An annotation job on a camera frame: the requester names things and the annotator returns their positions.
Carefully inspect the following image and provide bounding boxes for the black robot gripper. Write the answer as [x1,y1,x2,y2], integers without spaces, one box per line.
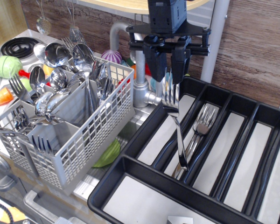
[126,0,211,84]

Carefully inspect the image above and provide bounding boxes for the silver fork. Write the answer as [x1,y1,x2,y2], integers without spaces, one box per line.
[8,75,35,105]
[161,70,189,171]

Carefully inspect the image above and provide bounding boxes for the silver spoon bundle in basket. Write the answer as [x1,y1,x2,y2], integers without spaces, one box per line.
[91,60,114,107]

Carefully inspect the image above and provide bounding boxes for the silver forks in tray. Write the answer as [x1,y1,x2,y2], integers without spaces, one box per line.
[171,104,219,179]

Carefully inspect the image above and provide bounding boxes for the black cutlery tray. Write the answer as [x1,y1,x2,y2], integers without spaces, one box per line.
[87,77,280,224]

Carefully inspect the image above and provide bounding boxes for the grey plastic cutlery basket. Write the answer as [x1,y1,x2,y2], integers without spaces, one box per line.
[0,63,134,195]

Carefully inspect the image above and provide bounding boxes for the silver fork front basket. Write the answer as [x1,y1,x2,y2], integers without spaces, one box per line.
[32,135,54,155]

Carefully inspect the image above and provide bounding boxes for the red toy pepper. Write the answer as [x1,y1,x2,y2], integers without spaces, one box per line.
[145,63,151,76]

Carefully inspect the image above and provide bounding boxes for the blue toy bowl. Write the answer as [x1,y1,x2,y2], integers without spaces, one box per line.
[150,72,169,92]

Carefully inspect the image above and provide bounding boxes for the silver sink faucet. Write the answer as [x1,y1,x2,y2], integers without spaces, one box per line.
[110,21,161,108]

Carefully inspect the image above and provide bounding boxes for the purple toy onion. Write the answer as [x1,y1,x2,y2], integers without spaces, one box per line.
[101,49,122,64]

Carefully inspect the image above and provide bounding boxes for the light wooden shelf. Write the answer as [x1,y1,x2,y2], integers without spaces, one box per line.
[77,0,210,15]

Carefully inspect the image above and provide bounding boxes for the large silver spoon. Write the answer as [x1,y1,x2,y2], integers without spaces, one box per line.
[73,43,98,114]

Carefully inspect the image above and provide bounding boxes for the green toy leaf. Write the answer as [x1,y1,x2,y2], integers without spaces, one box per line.
[92,139,120,168]

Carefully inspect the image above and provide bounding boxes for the hanging slotted spoon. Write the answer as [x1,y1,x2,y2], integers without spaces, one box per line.
[36,0,52,35]

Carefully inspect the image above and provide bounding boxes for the silver spoon left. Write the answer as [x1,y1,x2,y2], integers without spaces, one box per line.
[29,66,46,94]

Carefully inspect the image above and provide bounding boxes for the black stove coil burner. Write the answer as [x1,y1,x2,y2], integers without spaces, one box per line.
[0,37,39,59]

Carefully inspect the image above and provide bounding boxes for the green toy cabbage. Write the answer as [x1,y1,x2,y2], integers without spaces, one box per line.
[0,56,23,79]

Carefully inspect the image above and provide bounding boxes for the orange toy carrot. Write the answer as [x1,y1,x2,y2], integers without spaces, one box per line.
[0,87,14,106]

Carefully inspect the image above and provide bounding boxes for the grey metal shelf post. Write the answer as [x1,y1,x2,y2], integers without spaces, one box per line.
[200,0,230,83]

